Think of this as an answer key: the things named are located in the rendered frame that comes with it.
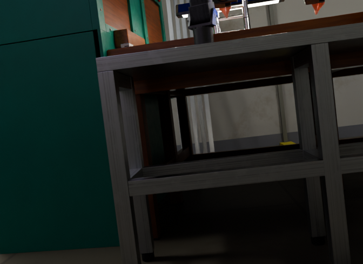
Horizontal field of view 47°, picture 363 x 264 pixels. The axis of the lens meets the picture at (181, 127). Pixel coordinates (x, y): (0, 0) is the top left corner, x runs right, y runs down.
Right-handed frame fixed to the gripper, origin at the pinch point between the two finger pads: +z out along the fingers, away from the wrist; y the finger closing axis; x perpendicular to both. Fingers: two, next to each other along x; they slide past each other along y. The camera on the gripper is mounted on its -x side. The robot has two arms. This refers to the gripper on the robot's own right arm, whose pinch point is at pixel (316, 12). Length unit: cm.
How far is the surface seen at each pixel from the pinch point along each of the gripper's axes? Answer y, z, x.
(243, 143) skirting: 40, 254, -126
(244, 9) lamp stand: 26.2, 16.5, -31.6
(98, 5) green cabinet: 82, -21, 1
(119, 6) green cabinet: 83, -1, -26
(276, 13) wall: -11, 173, -227
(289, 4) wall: -25, 169, -233
